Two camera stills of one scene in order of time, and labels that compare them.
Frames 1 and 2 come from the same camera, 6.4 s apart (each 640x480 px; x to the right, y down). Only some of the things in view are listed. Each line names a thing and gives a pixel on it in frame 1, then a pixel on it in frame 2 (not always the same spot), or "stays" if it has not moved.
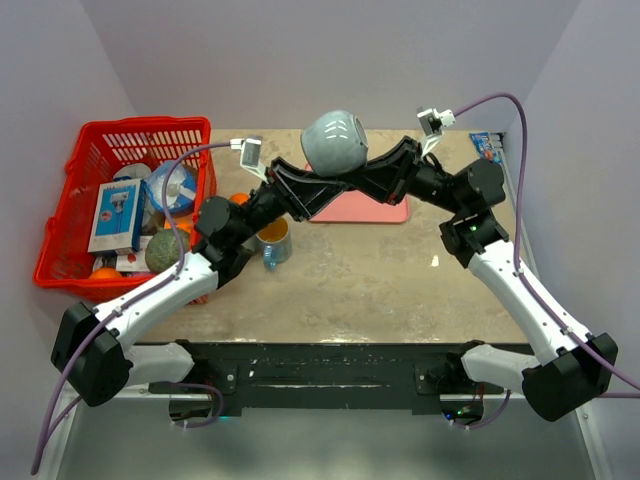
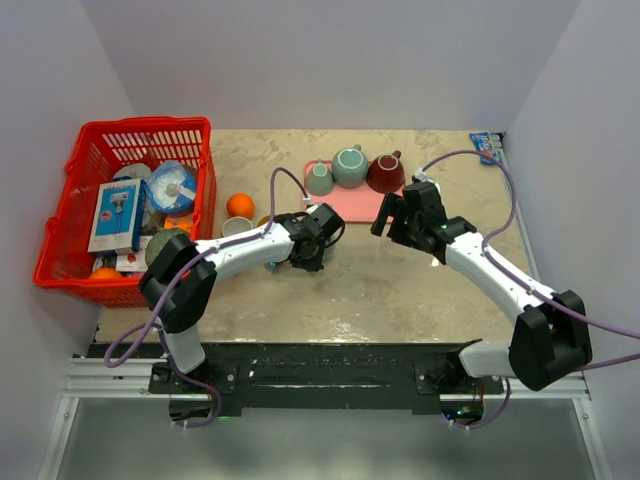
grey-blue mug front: [335, 143] to [330, 251]
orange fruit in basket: [105, 273] stays
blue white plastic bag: [180, 187] stays
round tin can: [136, 171] stays
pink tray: [356, 206] stays
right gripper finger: [386, 177] to [388, 207]
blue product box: [118, 216] stays
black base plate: [265, 379] stays
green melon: [163, 249] stays
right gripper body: [432, 184] to [404, 228]
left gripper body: [273, 201] to [314, 260]
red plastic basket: [63, 261] stays
